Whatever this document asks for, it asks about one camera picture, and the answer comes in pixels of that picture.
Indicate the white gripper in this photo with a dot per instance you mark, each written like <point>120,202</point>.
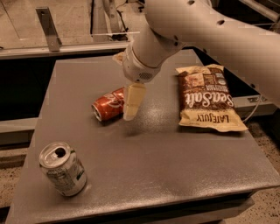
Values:
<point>136,69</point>

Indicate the red coke can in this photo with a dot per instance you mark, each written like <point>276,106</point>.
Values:
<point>109,105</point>

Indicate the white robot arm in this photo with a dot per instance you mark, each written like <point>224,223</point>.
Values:
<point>249,52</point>

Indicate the silver green soda can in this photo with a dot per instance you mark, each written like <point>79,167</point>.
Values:
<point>59,162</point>

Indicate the brown sea salt chip bag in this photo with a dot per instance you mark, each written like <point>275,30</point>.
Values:
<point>205,100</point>

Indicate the horizontal metal rail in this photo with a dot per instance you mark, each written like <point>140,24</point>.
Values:
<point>44,51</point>

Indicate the left metal rail bracket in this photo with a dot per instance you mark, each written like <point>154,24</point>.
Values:
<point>46,20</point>

